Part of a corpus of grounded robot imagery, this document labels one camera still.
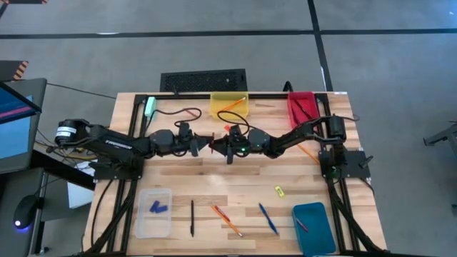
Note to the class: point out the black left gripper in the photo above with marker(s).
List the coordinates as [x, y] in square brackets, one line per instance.
[185, 142]

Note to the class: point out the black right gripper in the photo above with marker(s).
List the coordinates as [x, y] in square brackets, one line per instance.
[240, 146]

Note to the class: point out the red crayon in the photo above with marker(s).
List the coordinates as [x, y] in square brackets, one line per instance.
[213, 150]
[223, 214]
[191, 113]
[301, 225]

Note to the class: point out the orange pencil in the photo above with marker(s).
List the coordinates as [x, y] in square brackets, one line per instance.
[230, 225]
[233, 104]
[308, 154]

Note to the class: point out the black pen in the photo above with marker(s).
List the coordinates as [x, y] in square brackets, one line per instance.
[192, 217]
[302, 109]

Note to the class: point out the dark blue eraser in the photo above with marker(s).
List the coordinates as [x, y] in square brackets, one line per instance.
[154, 206]
[162, 209]

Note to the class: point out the blue pen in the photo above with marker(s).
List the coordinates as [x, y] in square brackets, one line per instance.
[268, 218]

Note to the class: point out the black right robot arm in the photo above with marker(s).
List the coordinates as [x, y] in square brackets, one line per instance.
[296, 133]

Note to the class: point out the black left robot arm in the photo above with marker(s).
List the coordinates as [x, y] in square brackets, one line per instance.
[118, 144]

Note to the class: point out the yellow translucent plastic bin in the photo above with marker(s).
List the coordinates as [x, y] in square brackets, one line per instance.
[228, 114]

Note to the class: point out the black keyboard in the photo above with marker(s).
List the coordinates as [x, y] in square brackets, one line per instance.
[203, 80]

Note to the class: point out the mint green stapler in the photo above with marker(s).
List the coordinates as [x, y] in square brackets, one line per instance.
[150, 106]

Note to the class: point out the clear translucent plastic bin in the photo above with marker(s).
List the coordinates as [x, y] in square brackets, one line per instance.
[153, 225]

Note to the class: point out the red plastic bin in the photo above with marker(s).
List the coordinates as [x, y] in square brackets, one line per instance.
[310, 107]

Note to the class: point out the teal plastic bin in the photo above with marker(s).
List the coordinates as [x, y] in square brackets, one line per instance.
[314, 235]

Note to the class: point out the white paper sheet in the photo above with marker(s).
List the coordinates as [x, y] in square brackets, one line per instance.
[80, 194]

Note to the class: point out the monitor screen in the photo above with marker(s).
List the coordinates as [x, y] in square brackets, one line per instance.
[18, 135]

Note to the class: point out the black computer mouse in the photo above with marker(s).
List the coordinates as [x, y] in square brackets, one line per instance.
[25, 212]

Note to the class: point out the dark side desk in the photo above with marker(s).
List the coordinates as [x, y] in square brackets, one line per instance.
[9, 246]

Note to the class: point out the grey chair base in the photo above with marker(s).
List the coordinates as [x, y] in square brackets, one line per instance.
[442, 135]

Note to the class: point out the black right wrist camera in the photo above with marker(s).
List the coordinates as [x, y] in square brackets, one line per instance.
[236, 131]

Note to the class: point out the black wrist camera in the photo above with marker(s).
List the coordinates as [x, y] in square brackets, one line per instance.
[236, 131]
[184, 128]

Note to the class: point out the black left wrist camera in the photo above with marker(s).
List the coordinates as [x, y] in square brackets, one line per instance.
[184, 128]

